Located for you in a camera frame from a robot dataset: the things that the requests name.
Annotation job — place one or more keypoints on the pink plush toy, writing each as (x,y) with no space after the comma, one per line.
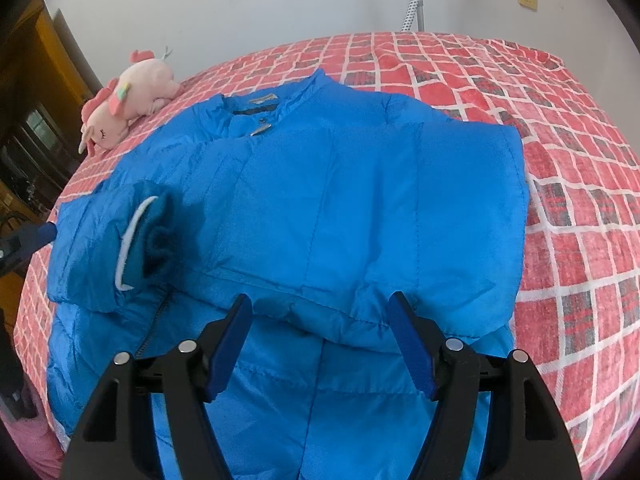
(135,90)

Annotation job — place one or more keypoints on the blue puffer jacket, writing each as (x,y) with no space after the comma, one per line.
(340,210)

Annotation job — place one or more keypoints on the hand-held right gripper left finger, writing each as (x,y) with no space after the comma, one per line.
(231,345)

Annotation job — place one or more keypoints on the wooden cabinet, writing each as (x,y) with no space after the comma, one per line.
(35,85)

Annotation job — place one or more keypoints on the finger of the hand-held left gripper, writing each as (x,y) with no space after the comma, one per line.
(44,232)

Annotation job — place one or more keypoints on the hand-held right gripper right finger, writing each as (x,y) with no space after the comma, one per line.
(411,345)

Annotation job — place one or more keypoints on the pink clothing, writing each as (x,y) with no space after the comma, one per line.
(35,445)

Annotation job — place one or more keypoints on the red plaid bed sheet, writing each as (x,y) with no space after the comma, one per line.
(565,200)

